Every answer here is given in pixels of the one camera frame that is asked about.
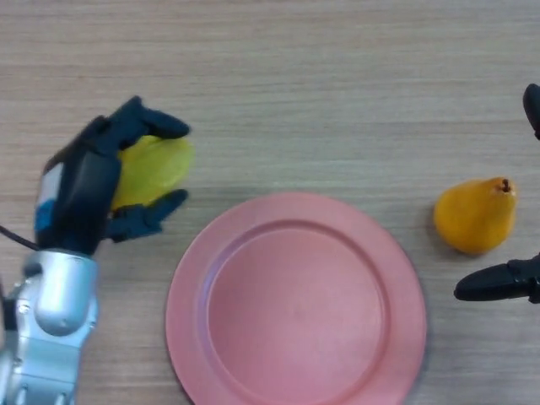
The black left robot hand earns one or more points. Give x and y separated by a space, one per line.
80 194

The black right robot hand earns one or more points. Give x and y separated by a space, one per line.
493 284

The yellow starfruit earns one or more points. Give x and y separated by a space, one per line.
160 169

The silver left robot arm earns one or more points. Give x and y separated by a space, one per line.
55 320

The pink round plate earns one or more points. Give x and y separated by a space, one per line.
295 308

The orange yellow pear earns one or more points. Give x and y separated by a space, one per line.
474 217

